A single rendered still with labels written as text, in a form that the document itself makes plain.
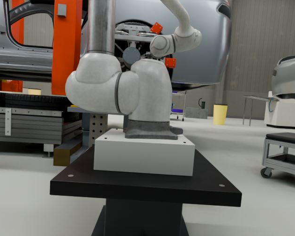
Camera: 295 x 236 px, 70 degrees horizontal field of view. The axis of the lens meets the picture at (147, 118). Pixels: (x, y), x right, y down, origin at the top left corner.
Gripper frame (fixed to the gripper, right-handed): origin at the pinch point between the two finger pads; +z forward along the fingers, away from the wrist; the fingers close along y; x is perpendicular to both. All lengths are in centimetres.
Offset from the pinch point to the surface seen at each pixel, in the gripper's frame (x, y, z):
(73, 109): -40, -50, -21
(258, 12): 411, 518, 830
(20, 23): 105, -253, 288
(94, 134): -55, -36, -17
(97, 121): -47, -35, -17
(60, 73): -15, -69, 10
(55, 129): -59, -75, 18
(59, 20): 24, -72, 10
